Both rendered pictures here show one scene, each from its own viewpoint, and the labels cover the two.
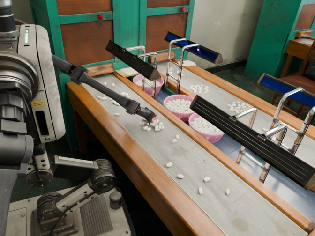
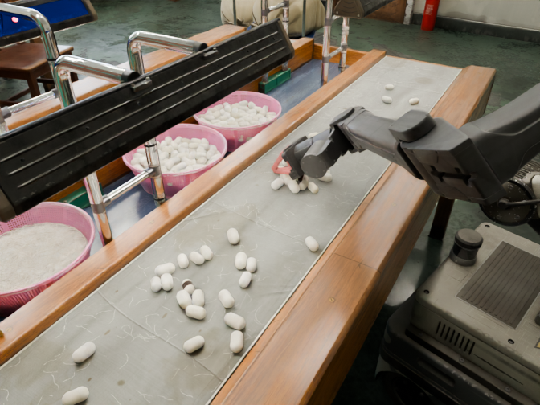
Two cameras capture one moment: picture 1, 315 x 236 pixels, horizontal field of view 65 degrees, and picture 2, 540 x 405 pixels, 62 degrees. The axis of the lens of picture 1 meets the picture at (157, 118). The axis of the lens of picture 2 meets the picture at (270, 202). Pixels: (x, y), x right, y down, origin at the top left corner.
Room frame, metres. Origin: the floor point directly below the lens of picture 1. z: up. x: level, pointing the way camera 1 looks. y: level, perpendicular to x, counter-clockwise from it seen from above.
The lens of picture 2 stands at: (1.72, 0.87, 1.33)
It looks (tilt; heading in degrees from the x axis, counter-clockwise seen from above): 36 degrees down; 249
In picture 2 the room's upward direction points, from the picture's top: straight up
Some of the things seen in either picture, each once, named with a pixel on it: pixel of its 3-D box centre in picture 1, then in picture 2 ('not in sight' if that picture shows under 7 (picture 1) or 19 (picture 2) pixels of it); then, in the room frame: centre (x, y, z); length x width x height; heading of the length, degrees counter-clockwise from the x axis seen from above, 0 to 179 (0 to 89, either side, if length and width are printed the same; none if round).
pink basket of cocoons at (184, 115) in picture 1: (181, 108); (177, 162); (1.59, -0.17, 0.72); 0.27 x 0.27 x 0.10
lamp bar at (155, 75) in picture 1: (130, 57); (173, 87); (1.63, 0.22, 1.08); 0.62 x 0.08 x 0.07; 38
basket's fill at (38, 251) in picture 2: (148, 86); (30, 265); (1.94, 0.10, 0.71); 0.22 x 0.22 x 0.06
